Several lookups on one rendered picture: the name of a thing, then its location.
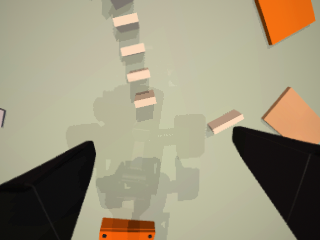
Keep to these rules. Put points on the beige domino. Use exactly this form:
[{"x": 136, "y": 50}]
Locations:
[
  {"x": 138, "y": 74},
  {"x": 144, "y": 98},
  {"x": 127, "y": 23},
  {"x": 120, "y": 3},
  {"x": 225, "y": 121},
  {"x": 132, "y": 50}
]

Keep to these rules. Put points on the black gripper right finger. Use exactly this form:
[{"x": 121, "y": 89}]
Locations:
[{"x": 288, "y": 170}]

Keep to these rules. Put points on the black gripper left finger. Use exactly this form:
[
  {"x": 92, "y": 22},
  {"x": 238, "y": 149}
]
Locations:
[{"x": 45, "y": 202}]

